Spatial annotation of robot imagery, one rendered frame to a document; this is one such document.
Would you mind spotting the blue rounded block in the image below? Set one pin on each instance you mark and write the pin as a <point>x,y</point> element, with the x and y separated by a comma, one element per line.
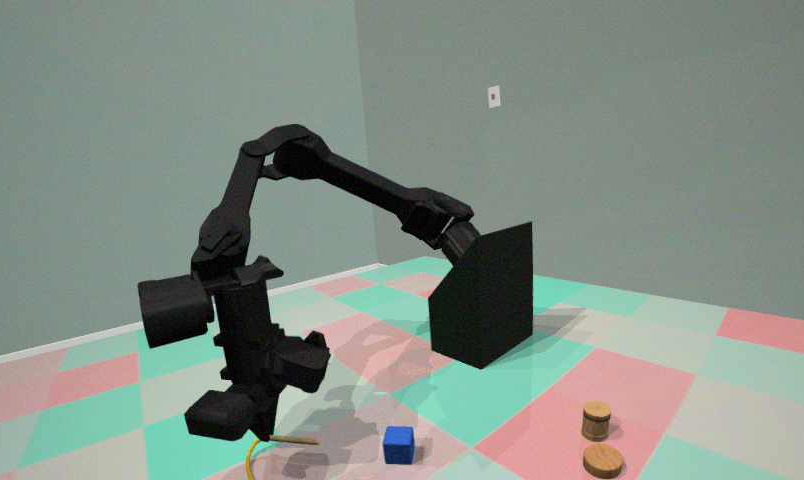
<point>398,445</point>

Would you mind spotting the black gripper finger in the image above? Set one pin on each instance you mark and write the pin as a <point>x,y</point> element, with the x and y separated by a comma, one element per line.
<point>274,392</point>
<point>261,426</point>

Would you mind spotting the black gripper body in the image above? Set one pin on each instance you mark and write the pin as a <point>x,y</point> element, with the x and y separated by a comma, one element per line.
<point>228,415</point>

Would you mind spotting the wooden stick with yellow rope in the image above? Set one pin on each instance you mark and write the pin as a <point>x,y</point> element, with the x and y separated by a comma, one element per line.
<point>278,438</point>

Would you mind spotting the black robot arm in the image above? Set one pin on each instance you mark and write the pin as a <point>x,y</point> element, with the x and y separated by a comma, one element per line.
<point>174,309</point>

